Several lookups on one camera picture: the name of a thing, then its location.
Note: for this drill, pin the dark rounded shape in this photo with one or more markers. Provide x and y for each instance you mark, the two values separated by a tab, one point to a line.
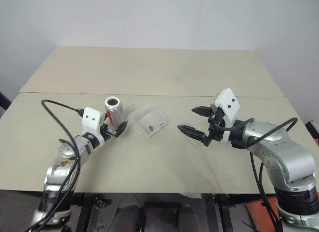
129	218
190	218

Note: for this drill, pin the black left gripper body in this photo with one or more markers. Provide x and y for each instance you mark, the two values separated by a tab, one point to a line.
108	132

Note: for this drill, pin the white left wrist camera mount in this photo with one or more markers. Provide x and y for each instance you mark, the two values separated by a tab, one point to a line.
92	118

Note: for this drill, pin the clear tube with red label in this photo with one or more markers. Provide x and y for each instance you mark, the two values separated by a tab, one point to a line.
115	113

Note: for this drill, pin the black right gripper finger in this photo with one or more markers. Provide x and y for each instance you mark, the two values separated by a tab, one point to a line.
203	111
193	132

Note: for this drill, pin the clear square plastic tray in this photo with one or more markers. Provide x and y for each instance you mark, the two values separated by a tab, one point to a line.
147	117

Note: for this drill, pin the orange cushion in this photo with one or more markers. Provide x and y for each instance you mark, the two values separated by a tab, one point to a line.
261	214

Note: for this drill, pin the black object beside table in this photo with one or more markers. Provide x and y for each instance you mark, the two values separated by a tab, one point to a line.
3	101

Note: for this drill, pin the metal framed red object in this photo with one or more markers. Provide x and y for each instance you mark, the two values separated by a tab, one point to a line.
314	132

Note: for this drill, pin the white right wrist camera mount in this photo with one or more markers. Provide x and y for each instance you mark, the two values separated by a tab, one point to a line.
228	104

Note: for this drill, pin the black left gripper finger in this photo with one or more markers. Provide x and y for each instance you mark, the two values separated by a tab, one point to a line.
105	120
122	128

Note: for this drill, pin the small metal clip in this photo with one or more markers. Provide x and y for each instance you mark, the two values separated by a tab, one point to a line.
100	204

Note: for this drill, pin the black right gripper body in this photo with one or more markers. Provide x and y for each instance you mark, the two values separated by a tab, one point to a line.
218	132

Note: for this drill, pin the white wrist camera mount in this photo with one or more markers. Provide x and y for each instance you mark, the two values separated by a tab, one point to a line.
228	104
92	118

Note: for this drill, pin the black table frame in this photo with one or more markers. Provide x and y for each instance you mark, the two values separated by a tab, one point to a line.
86	212

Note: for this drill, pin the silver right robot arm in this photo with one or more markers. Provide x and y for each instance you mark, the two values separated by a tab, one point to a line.
281	152

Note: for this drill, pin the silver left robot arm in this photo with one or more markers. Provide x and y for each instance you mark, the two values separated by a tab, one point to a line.
62	164

